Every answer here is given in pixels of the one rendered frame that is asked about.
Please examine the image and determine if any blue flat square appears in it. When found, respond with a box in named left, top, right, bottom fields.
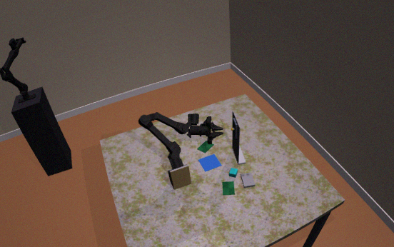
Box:
left=198, top=154, right=222, bottom=171

